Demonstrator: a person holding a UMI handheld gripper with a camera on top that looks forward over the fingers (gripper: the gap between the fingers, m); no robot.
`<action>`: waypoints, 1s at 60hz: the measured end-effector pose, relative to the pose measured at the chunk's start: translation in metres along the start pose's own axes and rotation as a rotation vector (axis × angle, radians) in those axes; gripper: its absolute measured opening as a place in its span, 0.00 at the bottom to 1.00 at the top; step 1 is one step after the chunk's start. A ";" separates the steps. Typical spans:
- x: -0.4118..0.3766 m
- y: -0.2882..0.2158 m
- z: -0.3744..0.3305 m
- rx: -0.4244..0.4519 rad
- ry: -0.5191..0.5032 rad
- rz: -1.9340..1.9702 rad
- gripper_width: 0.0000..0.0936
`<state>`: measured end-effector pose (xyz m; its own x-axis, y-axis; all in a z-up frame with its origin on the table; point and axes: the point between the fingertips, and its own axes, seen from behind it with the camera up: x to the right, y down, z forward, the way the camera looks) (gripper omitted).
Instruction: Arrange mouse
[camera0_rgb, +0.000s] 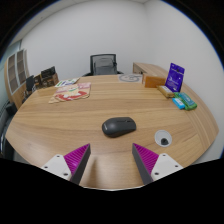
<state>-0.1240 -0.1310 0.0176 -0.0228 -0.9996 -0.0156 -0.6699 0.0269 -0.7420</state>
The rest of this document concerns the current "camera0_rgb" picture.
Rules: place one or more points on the small tan box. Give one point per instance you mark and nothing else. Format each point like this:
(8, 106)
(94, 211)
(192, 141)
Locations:
(165, 91)

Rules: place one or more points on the large black leather chair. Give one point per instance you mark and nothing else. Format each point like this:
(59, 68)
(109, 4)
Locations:
(7, 130)

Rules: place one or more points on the orange box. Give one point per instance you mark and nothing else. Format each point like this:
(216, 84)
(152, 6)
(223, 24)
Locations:
(154, 81)

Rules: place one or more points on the large brown cardboard box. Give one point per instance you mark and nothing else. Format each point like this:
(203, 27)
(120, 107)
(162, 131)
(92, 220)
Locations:
(50, 81)

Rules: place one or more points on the small blue box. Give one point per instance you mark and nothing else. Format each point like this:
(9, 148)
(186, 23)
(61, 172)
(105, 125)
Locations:
(178, 103)

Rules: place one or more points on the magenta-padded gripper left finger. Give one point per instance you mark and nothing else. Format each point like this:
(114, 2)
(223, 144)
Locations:
(78, 159)

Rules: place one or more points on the purple standing card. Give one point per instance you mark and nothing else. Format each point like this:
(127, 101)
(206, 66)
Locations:
(175, 77)

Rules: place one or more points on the green flat box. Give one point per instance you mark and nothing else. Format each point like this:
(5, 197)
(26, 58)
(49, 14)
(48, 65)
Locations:
(186, 101)

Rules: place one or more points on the pink cartoon print mouse pad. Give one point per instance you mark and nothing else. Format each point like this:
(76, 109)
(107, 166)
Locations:
(70, 93)

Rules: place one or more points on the white sticker sheet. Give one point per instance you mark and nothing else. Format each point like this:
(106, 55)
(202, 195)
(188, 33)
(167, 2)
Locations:
(67, 82)

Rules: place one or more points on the small brown cardboard box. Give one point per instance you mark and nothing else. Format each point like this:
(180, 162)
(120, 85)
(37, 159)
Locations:
(37, 81)

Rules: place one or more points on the small black chair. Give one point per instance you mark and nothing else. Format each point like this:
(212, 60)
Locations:
(29, 83)

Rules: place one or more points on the grey backpack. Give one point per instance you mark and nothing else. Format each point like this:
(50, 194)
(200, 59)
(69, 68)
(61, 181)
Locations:
(104, 66)

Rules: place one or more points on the clear bag with round print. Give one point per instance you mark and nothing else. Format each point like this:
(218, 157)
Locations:
(130, 78)

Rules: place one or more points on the wooden side desk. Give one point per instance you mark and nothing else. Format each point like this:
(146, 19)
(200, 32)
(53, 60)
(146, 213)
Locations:
(151, 69)

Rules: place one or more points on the wooden shelf unit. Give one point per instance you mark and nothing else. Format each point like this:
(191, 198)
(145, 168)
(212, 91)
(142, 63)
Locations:
(13, 71)

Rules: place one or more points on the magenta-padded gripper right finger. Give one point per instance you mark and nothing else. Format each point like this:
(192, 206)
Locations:
(146, 160)

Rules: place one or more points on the black mesh office chair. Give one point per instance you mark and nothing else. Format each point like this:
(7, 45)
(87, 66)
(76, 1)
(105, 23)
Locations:
(103, 56)

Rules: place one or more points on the black computer mouse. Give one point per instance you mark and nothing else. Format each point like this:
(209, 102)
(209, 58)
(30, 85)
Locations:
(119, 126)

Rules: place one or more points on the black carton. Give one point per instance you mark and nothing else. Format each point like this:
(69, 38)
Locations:
(48, 72)

